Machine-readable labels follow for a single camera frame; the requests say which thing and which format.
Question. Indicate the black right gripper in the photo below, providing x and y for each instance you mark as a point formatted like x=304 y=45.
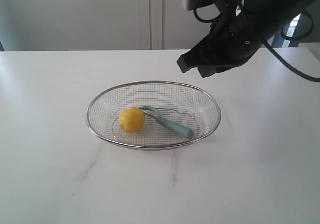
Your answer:
x=231 y=41

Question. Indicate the green handled peeler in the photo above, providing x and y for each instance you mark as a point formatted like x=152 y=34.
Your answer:
x=175 y=127

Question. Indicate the yellow lemon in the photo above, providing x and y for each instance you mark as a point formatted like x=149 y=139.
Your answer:
x=131 y=120

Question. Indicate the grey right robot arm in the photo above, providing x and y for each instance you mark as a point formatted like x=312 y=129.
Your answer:
x=274 y=16

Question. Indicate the white cabinet doors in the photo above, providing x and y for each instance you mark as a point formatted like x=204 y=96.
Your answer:
x=34 y=25

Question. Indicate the metal wire mesh basket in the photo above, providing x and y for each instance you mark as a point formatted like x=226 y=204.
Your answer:
x=176 y=114

